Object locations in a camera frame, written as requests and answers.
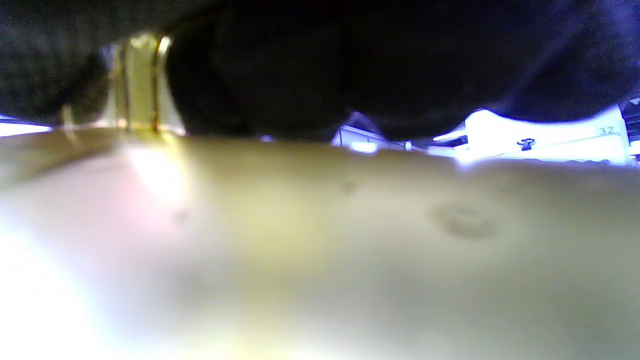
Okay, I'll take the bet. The yellow transparent kettle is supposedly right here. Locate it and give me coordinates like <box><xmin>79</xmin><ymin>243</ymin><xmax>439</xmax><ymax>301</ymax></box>
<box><xmin>59</xmin><ymin>32</ymin><xmax>187</xmax><ymax>137</ymax></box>

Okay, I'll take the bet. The person's right hand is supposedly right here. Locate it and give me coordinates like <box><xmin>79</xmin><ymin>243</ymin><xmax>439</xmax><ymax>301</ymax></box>
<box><xmin>0</xmin><ymin>0</ymin><xmax>640</xmax><ymax>141</ymax></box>

